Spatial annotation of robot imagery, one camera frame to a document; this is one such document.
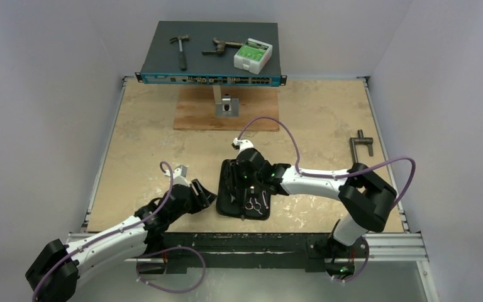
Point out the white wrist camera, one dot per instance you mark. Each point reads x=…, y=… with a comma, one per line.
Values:
x=241, y=144
x=179, y=176

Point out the silver scissors in case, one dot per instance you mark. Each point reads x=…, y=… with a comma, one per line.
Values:
x=259, y=196

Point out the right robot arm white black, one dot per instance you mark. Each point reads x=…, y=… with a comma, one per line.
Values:
x=366, y=196

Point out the white green plastic box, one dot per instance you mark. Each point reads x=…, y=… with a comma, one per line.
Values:
x=252, y=56

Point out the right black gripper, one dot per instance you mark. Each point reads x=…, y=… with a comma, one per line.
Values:
x=233, y=183

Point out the metal stand bracket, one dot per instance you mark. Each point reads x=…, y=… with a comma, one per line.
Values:
x=225, y=105

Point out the wooden board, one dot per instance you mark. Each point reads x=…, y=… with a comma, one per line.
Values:
x=195, y=109

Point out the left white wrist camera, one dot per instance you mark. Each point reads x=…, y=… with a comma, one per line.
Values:
x=179, y=176

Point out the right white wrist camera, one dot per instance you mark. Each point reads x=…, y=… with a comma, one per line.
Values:
x=241, y=144

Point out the claw hammer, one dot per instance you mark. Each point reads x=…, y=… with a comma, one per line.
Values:
x=182, y=55

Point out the black zippered tool case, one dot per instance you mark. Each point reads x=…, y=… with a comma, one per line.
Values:
x=233, y=193

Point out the silver thinning scissors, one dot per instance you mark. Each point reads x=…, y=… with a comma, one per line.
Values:
x=253, y=205

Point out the rusty metal clamp tool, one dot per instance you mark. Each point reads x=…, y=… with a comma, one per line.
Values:
x=221, y=46

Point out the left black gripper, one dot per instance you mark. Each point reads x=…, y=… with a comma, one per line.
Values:
x=202, y=199

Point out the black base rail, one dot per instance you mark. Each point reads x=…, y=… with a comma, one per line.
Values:
x=175, y=253

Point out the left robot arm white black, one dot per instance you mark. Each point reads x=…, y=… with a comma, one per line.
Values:
x=60, y=268

